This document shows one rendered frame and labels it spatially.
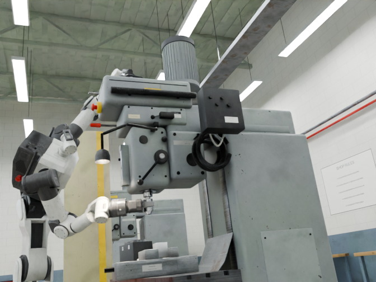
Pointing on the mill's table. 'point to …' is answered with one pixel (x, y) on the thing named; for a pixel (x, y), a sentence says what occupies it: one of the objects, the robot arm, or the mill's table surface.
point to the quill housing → (146, 160)
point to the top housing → (108, 114)
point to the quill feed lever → (160, 155)
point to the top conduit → (153, 92)
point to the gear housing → (129, 113)
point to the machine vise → (156, 266)
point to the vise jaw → (148, 254)
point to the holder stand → (133, 249)
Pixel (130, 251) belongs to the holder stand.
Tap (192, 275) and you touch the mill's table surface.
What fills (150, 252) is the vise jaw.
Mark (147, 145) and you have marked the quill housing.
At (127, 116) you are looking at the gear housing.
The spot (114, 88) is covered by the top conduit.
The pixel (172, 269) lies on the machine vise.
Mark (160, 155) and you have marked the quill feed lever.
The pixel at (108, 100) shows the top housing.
